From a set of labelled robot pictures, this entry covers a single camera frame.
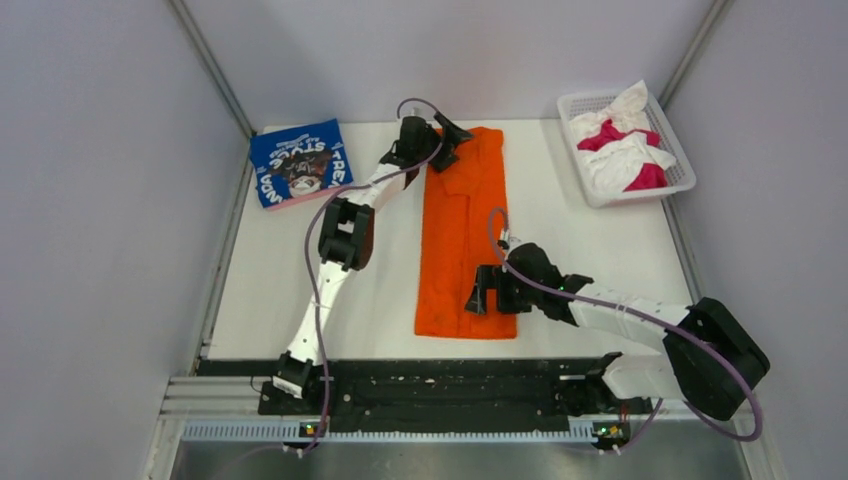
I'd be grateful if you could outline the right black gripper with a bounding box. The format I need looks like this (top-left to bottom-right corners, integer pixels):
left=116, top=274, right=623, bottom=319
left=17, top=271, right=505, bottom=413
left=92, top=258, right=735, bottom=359
left=465, top=263, right=542, bottom=314

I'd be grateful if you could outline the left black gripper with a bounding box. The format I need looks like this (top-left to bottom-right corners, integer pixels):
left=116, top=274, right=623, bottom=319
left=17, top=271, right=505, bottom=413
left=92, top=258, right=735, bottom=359
left=415, top=114, right=472, bottom=174

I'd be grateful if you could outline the orange t-shirt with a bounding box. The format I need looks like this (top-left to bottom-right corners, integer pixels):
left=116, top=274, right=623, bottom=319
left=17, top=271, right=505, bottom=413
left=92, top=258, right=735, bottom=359
left=414, top=127, right=517, bottom=340

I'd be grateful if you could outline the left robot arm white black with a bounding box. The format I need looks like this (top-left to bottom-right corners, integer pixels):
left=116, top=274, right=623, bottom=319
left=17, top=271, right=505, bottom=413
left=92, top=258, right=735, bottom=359
left=271, top=111, right=474, bottom=414

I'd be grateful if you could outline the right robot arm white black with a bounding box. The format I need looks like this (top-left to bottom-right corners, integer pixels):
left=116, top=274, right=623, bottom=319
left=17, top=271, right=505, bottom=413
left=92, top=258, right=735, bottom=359
left=465, top=243, right=771, bottom=421

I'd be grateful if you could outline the folded blue printed t-shirt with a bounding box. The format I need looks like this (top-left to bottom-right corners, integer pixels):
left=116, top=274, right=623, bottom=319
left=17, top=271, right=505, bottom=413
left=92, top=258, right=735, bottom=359
left=250, top=119, right=354, bottom=210

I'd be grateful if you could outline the folded pink t-shirt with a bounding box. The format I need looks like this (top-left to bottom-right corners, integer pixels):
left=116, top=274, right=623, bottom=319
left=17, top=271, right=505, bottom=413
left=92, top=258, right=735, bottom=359
left=268, top=185, right=348, bottom=211

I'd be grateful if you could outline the white and pink crumpled t-shirt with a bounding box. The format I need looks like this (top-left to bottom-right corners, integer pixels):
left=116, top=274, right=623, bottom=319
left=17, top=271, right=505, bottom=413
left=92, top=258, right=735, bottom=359
left=568, top=80, right=677, bottom=195

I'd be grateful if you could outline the white plastic basket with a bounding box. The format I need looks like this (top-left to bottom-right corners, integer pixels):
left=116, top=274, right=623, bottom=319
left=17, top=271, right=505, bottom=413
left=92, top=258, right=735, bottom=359
left=557, top=81, right=696, bottom=208

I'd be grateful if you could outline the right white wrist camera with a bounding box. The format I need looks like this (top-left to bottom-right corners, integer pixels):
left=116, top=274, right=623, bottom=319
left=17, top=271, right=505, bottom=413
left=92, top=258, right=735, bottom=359
left=496, top=229, right=523, bottom=254

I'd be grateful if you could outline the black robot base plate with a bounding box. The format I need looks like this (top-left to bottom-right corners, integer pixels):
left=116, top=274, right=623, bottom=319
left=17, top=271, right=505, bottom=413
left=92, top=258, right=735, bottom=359
left=197, top=354, right=658, bottom=437

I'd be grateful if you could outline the aluminium rail frame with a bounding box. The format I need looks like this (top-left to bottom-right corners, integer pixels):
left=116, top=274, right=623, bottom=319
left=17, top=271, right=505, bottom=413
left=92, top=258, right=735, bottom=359
left=158, top=374, right=763, bottom=445

